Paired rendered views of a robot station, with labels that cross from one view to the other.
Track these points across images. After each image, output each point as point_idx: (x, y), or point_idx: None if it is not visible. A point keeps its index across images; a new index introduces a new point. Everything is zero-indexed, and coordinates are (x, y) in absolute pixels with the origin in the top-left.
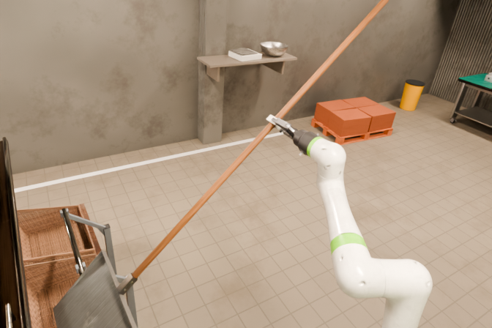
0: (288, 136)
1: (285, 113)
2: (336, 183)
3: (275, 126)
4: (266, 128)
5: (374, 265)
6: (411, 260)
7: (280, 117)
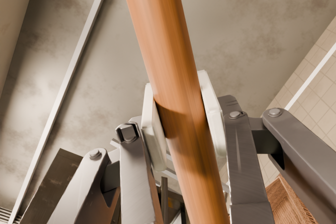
0: (304, 204)
1: (158, 20)
2: None
3: (209, 127)
4: (178, 178)
5: None
6: None
7: (164, 75)
